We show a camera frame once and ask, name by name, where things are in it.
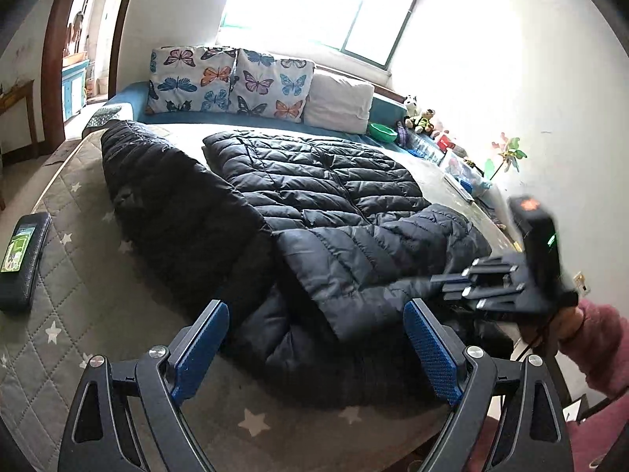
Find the blue cabinet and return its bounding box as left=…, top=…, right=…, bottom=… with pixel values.
left=61, top=57, right=92, bottom=122

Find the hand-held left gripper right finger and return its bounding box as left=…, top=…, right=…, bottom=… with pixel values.
left=403, top=298, right=574, bottom=472

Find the wooden door frame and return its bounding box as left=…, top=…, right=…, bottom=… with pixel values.
left=41, top=0, right=143, bottom=144

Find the wooden side table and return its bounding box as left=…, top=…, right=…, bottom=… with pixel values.
left=0, top=79, right=40, bottom=159

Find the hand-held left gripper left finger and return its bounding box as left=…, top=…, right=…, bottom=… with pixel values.
left=58, top=299, right=231, bottom=472

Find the person's right forearm pink sleeve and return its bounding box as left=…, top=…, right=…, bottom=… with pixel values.
left=565, top=299, right=629, bottom=396

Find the black down jacket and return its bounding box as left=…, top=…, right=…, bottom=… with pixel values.
left=101, top=120, right=514, bottom=410

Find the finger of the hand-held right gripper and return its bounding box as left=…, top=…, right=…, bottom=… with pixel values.
left=430, top=274, right=526, bottom=312
left=469, top=256, right=522, bottom=277

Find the smartphone in black case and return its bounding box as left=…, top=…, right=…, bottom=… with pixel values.
left=0, top=211, right=53, bottom=313

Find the window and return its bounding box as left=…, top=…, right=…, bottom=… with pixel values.
left=218, top=0, right=424, bottom=69

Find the person's right hand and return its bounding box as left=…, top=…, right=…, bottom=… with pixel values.
left=520, top=305, right=585, bottom=357

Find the black cable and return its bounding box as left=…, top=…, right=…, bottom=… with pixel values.
left=513, top=327, right=546, bottom=361

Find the grey star quilted mattress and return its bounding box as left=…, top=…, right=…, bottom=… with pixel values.
left=0, top=120, right=524, bottom=472

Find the green patterned cloth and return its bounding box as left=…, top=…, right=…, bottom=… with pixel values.
left=90, top=106, right=124, bottom=129

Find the white pillow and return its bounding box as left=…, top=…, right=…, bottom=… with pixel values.
left=303, top=69, right=375, bottom=135

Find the pile of bedside clutter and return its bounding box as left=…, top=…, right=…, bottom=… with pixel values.
left=408, top=144, right=508, bottom=230

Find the yellow plush toy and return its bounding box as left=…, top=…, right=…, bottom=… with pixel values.
left=405, top=107, right=438, bottom=135

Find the butterfly print pillow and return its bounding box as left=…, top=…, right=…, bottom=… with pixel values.
left=145, top=46, right=239, bottom=115
left=229, top=48, right=316, bottom=123

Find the green plastic bowl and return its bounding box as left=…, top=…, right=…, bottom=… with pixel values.
left=368, top=122, right=399, bottom=143

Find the colourful toy pinwheel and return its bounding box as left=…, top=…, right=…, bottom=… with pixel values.
left=484, top=132, right=528, bottom=181

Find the blue bed headboard cushion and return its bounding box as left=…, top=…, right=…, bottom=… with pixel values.
left=88, top=81, right=411, bottom=144

